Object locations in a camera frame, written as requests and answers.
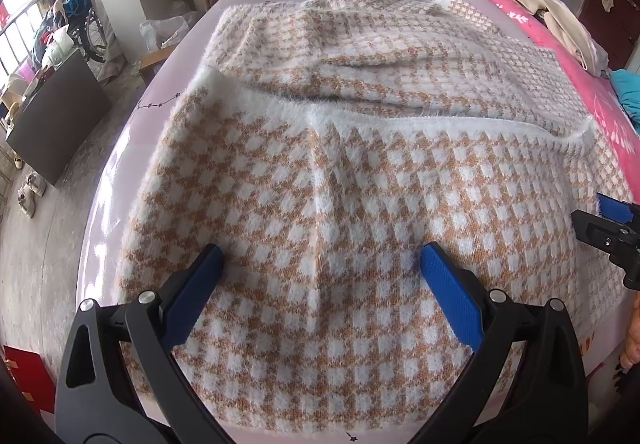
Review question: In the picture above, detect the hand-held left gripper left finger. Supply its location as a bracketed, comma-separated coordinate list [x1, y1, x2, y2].
[54, 244, 236, 444]

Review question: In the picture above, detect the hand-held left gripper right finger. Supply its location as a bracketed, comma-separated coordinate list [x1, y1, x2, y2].
[412, 241, 590, 444]

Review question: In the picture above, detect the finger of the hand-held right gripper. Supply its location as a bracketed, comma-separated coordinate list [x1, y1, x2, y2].
[596, 193, 640, 226]
[571, 209, 626, 255]

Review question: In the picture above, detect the beige houndstooth knit sweater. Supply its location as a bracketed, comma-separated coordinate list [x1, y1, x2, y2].
[115, 0, 640, 430]

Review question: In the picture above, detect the person's right hand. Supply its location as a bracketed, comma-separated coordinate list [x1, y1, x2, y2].
[619, 296, 640, 371]

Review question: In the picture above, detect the pink floral blanket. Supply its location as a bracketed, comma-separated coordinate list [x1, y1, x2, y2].
[470, 0, 640, 205]

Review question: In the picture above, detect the teal cloth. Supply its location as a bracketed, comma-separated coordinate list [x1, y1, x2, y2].
[610, 69, 640, 125]

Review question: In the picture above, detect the brown wooden door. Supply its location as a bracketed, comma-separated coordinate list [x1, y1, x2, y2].
[580, 0, 640, 75]

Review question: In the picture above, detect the red box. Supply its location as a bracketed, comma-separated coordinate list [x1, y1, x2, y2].
[2, 345, 56, 417]

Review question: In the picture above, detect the beige garment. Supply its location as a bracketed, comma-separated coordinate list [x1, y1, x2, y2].
[500, 0, 608, 75]

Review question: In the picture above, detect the dark grey cabinet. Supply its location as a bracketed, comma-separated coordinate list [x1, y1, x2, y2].
[6, 46, 112, 185]

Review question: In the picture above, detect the small wooden stool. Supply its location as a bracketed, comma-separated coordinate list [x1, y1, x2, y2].
[137, 46, 176, 85]

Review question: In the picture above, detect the clear plastic bag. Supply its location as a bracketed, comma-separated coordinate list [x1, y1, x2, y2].
[139, 1, 201, 50]

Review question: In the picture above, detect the wheelchair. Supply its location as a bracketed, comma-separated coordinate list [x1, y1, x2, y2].
[62, 0, 108, 65]

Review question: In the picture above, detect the balcony railing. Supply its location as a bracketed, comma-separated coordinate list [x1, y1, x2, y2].
[0, 0, 51, 90]

